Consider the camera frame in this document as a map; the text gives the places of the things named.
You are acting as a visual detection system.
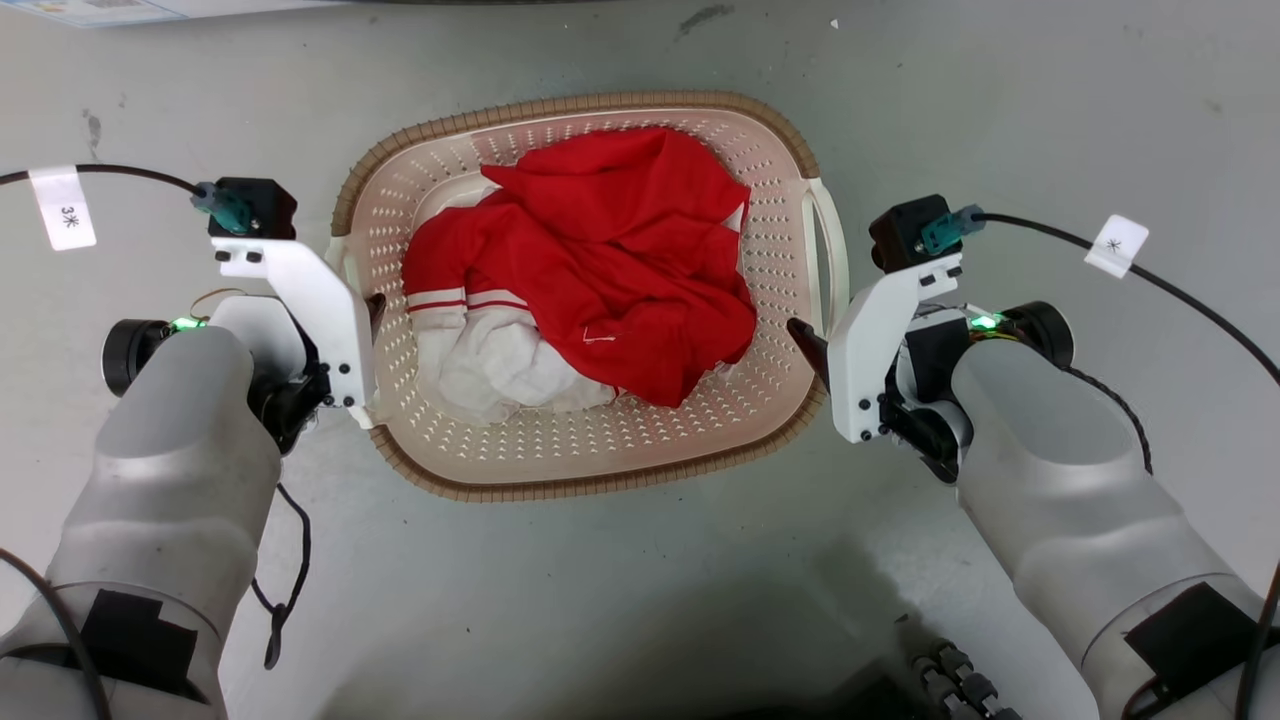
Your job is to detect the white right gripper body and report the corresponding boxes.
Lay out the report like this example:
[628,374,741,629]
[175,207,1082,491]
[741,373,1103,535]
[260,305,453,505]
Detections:
[827,252,977,486]

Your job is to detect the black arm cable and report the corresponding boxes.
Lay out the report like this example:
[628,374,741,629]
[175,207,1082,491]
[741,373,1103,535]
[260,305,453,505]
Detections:
[0,547,113,720]
[1234,558,1280,720]

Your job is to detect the black cable with star tag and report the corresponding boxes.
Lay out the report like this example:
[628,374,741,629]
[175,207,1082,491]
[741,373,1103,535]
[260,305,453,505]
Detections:
[921,204,1280,389]

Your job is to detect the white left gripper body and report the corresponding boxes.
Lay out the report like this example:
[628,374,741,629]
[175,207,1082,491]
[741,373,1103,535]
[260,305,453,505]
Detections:
[205,237,378,454]

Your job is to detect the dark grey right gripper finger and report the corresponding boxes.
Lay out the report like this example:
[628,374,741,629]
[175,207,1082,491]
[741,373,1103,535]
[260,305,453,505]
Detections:
[786,318,832,393]

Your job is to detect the grey corrugated cable conduit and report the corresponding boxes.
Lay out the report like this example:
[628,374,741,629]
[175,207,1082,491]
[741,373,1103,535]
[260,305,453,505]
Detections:
[908,640,1023,720]

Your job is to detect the beige laundry basket brown rim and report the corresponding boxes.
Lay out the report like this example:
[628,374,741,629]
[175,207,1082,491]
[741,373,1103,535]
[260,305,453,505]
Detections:
[328,90,851,503]

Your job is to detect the black cable with 3 tag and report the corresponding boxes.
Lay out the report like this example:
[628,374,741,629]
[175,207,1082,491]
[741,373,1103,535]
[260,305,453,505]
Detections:
[0,163,252,252]

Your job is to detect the twisted black cable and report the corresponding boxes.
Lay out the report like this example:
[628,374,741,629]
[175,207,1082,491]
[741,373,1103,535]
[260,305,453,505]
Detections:
[1058,364,1155,477]

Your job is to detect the white garment red stripes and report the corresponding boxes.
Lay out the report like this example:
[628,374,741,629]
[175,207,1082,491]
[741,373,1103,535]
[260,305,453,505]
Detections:
[410,185,749,426]

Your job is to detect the thin black looped cable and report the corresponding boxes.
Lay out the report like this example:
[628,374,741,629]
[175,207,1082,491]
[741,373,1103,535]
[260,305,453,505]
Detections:
[249,482,314,672]

